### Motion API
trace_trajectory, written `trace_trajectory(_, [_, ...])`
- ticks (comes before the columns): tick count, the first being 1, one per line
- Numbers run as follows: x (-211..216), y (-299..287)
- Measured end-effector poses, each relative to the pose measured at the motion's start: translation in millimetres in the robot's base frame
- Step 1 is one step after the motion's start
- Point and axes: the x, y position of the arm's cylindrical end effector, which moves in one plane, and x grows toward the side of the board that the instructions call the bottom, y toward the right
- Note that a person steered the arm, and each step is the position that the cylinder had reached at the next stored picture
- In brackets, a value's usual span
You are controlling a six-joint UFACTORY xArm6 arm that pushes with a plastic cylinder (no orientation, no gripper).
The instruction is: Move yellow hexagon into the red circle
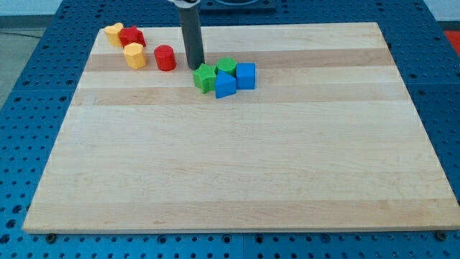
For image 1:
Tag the blue cube block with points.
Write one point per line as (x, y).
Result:
(245, 76)

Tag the blue triangle block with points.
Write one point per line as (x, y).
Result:
(225, 85)

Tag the red cylinder block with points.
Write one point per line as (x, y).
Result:
(165, 58)

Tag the silver rod holder flange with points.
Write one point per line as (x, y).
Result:
(184, 1)

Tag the green star block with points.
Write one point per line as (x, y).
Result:
(205, 77)

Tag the yellow heart block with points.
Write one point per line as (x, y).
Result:
(112, 33)

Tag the yellow hexagon block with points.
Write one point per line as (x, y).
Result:
(134, 55)

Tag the light wooden board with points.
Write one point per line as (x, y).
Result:
(328, 141)

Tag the green cylinder block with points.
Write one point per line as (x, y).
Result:
(227, 65)

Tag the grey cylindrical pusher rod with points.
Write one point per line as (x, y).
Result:
(192, 36)

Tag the red star block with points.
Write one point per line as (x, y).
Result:
(130, 35)

